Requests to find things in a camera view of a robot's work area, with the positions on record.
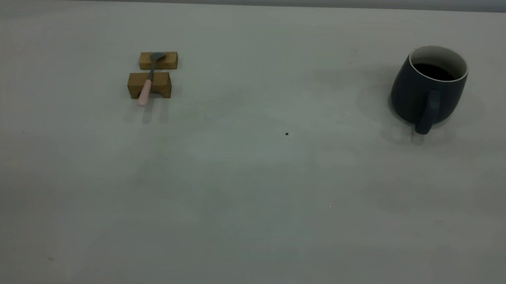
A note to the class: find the dark grey ceramic cup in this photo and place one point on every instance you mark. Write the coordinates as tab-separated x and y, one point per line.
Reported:
415	98

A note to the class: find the notched wooden block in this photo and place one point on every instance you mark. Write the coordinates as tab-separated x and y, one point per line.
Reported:
160	84

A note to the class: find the dark coffee liquid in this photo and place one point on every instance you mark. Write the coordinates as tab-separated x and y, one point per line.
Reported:
434	72

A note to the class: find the small wooden block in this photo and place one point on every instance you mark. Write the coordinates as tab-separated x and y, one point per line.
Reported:
170	62

